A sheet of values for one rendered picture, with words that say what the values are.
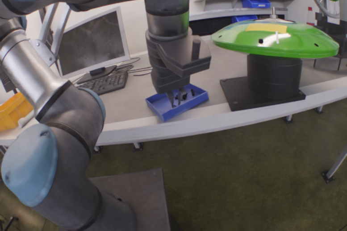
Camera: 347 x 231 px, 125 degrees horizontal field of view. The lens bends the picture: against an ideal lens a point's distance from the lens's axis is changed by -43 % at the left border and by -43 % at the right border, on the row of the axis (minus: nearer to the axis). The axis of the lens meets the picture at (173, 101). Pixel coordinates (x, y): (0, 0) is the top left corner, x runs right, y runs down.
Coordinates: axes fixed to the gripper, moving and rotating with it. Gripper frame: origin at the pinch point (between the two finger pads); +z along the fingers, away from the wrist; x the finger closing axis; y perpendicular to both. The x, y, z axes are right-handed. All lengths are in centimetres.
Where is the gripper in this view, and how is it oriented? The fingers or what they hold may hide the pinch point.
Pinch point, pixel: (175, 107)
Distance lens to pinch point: 38.0
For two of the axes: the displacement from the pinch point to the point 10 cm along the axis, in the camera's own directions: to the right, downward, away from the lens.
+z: 0.2, 5.6, 8.3
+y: -4.0, -7.5, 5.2
